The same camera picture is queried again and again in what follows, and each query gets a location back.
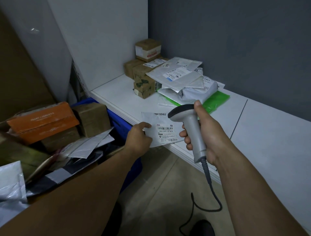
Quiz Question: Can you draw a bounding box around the large white mailer bag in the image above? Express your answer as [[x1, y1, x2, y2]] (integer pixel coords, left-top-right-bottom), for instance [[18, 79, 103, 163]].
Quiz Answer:
[[145, 57, 203, 91]]

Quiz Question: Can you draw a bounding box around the person's left forearm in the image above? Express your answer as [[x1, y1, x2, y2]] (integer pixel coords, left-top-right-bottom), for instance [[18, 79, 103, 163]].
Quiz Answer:
[[0, 146, 136, 236]]

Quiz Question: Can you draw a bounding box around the blue plastic bin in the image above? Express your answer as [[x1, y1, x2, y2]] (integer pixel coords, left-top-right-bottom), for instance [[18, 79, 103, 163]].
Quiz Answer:
[[70, 97, 143, 195]]

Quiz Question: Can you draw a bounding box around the white plastic bag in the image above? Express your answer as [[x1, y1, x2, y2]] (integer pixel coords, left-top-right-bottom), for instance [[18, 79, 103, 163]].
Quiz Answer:
[[0, 160, 29, 220]]

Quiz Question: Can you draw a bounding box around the small cardboard box red label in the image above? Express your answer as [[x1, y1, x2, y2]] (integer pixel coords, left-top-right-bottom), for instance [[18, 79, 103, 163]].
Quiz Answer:
[[135, 38, 162, 63]]

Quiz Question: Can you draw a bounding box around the plain brown cardboard box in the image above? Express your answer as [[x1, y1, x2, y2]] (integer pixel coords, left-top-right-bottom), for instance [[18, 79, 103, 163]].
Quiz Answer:
[[123, 58, 146, 80]]

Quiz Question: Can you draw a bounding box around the dark brown cardboard box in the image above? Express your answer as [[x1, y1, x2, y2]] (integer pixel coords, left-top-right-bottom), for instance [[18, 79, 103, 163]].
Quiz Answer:
[[40, 126, 82, 153]]

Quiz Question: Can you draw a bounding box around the person's black shoe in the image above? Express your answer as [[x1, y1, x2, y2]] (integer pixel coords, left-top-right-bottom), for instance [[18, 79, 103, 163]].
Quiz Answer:
[[189, 219, 216, 236]]

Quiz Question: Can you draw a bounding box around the orange cardboard box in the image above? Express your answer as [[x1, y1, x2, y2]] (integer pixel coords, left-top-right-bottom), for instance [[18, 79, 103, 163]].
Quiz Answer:
[[6, 101, 81, 145]]

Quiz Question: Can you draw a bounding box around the brown taped cardboard box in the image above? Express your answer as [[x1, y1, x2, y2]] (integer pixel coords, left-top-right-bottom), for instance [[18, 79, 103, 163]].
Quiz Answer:
[[71, 102, 112, 138]]

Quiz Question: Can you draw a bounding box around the white leaning board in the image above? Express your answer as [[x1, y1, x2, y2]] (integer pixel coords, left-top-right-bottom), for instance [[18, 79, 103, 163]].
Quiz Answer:
[[47, 0, 149, 91]]

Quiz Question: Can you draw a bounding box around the green plastic mailer bag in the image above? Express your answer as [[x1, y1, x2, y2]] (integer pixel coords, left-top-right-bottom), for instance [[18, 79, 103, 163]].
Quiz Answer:
[[168, 90, 230, 114]]

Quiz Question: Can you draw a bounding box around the black scanner cable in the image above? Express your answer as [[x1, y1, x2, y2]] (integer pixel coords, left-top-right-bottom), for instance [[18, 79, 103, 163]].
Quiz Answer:
[[179, 160, 223, 236]]

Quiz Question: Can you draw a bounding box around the large brown cardboard sheet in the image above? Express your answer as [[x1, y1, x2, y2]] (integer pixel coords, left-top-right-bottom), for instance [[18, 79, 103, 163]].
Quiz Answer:
[[0, 8, 58, 123]]

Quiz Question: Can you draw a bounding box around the cardboard box white label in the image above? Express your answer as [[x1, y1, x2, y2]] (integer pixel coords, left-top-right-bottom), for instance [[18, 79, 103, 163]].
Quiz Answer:
[[132, 57, 170, 83]]

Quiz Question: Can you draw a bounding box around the grey handheld barcode scanner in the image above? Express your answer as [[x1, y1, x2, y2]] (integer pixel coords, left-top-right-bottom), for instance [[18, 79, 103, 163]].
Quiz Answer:
[[168, 104, 207, 164]]

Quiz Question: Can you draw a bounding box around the white envelope mailer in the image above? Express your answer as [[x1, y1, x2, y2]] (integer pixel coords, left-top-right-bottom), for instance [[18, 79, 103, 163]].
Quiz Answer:
[[59, 127, 115, 159]]

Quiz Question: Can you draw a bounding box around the white labelled mailer bag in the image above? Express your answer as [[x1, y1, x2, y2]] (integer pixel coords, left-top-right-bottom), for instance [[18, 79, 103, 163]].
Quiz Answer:
[[141, 111, 185, 148]]

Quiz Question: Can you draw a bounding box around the black and white parcel bag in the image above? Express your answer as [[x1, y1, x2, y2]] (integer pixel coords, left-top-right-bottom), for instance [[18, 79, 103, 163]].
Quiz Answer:
[[25, 150, 104, 198]]

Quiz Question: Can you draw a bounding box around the person's right forearm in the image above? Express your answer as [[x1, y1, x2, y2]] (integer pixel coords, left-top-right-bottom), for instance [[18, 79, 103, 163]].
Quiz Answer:
[[213, 137, 310, 236]]

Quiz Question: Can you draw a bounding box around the flat white mailer bag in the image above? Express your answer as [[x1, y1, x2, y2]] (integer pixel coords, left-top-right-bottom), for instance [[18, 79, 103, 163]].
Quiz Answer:
[[157, 90, 185, 108]]

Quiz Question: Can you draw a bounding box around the person's right hand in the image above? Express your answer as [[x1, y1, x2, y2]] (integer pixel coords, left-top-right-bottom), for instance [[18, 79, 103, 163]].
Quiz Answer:
[[179, 100, 234, 169]]

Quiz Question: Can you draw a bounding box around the grey plastic mailer bag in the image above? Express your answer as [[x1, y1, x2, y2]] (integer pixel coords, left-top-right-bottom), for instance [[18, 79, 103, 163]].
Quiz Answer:
[[178, 75, 218, 105]]

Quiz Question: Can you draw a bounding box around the cardboard box green leaf print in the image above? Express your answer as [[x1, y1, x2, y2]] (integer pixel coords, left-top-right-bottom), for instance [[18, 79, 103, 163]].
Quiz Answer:
[[133, 78, 161, 100]]

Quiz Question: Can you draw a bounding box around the person's left hand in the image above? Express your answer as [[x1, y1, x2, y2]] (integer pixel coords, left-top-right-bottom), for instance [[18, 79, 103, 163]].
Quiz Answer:
[[124, 122, 153, 159]]

